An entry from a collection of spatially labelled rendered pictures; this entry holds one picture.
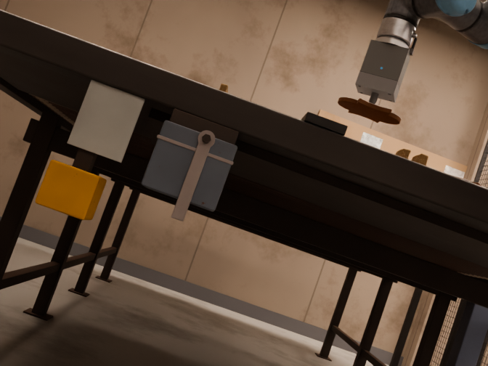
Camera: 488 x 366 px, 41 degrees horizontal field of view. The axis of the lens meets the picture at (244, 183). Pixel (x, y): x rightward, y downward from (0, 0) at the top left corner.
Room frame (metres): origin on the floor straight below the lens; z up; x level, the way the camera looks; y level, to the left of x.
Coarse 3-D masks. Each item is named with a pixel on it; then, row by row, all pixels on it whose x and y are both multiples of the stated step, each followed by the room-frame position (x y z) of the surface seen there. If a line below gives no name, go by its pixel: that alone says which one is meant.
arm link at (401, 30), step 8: (384, 24) 1.35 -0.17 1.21; (392, 24) 1.34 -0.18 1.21; (400, 24) 1.33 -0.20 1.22; (408, 24) 1.33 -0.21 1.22; (384, 32) 1.34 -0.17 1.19; (392, 32) 1.33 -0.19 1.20; (400, 32) 1.33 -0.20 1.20; (408, 32) 1.34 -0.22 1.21; (400, 40) 1.34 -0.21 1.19; (408, 40) 1.34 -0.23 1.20
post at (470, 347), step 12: (468, 312) 3.17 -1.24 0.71; (480, 312) 3.14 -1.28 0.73; (468, 324) 3.14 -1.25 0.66; (480, 324) 3.14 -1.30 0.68; (456, 336) 3.22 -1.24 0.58; (468, 336) 3.14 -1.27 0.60; (480, 336) 3.14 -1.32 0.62; (456, 348) 3.18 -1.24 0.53; (468, 348) 3.14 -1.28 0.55; (480, 348) 3.14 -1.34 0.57; (456, 360) 3.14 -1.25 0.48; (468, 360) 3.14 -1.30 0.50
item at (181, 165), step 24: (192, 120) 1.13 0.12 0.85; (168, 144) 1.11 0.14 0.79; (192, 144) 1.11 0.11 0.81; (216, 144) 1.11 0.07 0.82; (168, 168) 1.11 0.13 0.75; (192, 168) 1.11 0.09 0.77; (216, 168) 1.11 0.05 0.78; (168, 192) 1.11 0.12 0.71; (192, 192) 1.11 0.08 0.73; (216, 192) 1.12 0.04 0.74
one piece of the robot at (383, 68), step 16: (368, 48) 1.35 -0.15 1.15; (384, 48) 1.34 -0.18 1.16; (400, 48) 1.33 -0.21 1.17; (368, 64) 1.35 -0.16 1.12; (384, 64) 1.34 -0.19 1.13; (400, 64) 1.33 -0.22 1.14; (368, 80) 1.35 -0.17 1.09; (384, 80) 1.34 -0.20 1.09; (400, 80) 1.36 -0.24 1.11; (384, 96) 1.37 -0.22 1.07
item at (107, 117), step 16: (96, 96) 1.13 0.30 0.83; (112, 96) 1.13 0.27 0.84; (128, 96) 1.13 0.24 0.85; (80, 112) 1.13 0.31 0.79; (96, 112) 1.13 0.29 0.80; (112, 112) 1.13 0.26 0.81; (128, 112) 1.13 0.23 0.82; (80, 128) 1.13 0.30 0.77; (96, 128) 1.13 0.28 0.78; (112, 128) 1.13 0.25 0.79; (128, 128) 1.13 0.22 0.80; (80, 144) 1.13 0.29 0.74; (96, 144) 1.13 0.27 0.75; (112, 144) 1.13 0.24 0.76; (128, 144) 1.14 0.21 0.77
